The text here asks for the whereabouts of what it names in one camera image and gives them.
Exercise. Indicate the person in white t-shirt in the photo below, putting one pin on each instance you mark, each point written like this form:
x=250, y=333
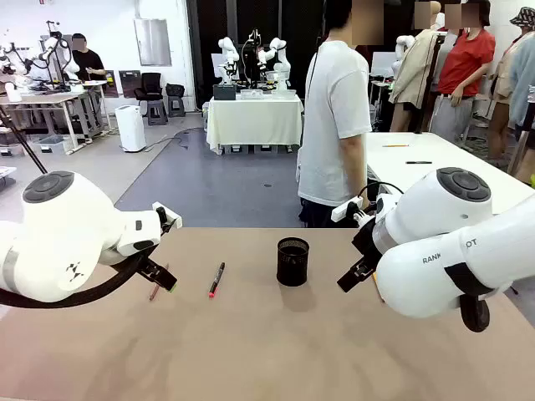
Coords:
x=330, y=125

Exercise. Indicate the black diagonal pole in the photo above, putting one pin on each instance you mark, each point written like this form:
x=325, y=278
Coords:
x=21, y=142

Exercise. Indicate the black marker red cap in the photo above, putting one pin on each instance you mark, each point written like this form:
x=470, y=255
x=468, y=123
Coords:
x=217, y=277

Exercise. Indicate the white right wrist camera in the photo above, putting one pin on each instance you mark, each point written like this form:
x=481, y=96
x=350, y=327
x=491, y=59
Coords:
x=347, y=209

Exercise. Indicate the person's right forearm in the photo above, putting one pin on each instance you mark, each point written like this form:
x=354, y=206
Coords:
x=354, y=167

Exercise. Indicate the clear plastic container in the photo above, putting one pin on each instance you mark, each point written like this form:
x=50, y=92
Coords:
x=267, y=94

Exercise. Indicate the grey stool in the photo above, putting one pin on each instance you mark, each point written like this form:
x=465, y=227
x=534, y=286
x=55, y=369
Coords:
x=156, y=113
x=176, y=106

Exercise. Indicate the white robot arm by mannequin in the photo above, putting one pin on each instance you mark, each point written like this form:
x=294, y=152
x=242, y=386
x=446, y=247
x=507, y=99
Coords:
x=403, y=46

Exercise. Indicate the grey metal wall panel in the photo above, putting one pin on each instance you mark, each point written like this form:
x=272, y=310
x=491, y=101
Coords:
x=152, y=42

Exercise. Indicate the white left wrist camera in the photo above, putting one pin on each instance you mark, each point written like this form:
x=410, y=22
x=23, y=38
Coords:
x=167, y=215

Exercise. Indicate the black mesh pen holder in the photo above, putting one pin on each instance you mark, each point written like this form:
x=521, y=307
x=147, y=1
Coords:
x=292, y=267

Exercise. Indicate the black pen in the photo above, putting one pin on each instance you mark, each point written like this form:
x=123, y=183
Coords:
x=418, y=162

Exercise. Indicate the dark framed board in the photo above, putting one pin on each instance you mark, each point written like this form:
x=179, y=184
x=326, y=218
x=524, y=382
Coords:
x=129, y=83

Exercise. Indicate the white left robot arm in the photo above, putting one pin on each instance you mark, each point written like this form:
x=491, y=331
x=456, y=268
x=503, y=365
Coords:
x=62, y=234

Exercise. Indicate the black camera stand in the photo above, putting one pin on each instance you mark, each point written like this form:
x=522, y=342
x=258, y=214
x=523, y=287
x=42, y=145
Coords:
x=253, y=54

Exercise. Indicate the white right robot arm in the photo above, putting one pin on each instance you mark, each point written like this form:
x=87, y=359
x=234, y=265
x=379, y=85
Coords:
x=443, y=234

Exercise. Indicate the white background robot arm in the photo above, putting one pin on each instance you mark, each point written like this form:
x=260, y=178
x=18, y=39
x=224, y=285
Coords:
x=227, y=54
x=282, y=62

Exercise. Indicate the black bag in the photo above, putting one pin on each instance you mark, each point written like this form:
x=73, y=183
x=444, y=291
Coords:
x=175, y=89

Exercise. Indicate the mannequin in beige coat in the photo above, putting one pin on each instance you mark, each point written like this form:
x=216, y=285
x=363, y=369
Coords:
x=414, y=71

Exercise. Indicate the yellow pencil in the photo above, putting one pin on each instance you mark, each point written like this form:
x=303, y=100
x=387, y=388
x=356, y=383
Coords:
x=375, y=276
x=395, y=145

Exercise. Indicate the person in red shirt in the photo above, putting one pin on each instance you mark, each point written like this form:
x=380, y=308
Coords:
x=464, y=62

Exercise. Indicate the white board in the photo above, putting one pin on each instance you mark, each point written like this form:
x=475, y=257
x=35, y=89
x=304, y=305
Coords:
x=382, y=62

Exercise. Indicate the grey plastic bin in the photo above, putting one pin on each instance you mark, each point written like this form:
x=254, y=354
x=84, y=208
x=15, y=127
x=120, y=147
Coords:
x=52, y=144

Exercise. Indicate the person in black shirt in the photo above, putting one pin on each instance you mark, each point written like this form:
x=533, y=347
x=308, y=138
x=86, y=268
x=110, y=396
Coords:
x=88, y=60

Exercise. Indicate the black office chair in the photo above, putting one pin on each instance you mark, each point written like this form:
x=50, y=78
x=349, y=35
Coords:
x=148, y=83

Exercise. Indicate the maroon pencil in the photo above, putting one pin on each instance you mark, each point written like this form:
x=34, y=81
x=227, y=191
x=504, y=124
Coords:
x=153, y=293

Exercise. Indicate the white air purifier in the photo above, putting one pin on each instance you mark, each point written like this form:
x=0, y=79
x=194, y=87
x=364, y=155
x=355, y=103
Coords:
x=130, y=127

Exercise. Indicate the black box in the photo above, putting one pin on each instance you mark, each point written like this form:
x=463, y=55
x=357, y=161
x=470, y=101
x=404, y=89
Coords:
x=224, y=92

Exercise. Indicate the table with white cloth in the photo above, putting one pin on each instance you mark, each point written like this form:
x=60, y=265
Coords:
x=255, y=121

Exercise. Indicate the white workbench robot arm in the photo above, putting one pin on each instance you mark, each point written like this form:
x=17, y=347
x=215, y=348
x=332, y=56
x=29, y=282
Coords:
x=73, y=67
x=12, y=91

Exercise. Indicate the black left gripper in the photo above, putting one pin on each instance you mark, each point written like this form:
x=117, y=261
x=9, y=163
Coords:
x=147, y=252

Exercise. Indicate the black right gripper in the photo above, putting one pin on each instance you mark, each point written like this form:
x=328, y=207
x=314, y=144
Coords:
x=367, y=242

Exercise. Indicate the grey workbench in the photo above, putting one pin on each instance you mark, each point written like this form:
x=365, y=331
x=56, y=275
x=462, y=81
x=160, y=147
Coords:
x=42, y=100

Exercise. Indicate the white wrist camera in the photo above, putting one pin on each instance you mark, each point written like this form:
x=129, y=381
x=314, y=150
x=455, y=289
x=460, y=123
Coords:
x=167, y=215
x=347, y=209

